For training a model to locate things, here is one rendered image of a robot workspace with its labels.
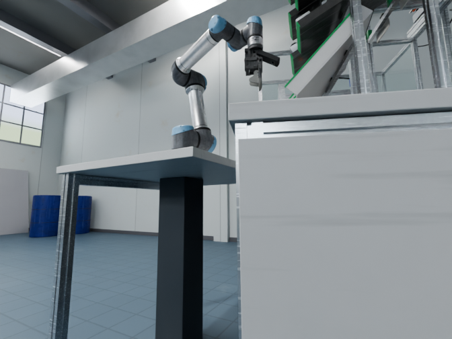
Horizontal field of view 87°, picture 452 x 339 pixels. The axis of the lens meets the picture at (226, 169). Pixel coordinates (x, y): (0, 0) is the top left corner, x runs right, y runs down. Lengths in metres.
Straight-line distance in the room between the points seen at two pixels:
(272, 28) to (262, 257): 5.18
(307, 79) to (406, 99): 0.33
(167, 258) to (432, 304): 1.01
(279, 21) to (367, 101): 5.06
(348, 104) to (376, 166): 0.10
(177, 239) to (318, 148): 0.91
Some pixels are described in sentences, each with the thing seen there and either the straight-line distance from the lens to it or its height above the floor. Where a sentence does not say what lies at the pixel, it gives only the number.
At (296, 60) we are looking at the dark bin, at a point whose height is 1.19.
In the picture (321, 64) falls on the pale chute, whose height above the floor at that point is 1.06.
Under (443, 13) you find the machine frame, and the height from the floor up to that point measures 2.00.
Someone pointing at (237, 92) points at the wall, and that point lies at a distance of 5.05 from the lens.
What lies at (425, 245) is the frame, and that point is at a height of 0.64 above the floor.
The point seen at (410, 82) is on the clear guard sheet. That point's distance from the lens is 2.57.
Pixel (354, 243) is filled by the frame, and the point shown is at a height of 0.64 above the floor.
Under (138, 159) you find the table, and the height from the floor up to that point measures 0.84.
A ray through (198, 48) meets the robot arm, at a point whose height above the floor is 1.48.
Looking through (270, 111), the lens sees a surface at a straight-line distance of 0.39.
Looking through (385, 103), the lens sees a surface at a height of 0.84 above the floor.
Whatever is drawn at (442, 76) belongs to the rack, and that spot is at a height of 0.98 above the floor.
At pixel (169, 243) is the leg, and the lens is 1.22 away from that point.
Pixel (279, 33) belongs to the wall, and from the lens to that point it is 5.30.
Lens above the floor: 0.70
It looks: 8 degrees up
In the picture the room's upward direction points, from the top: 1 degrees counter-clockwise
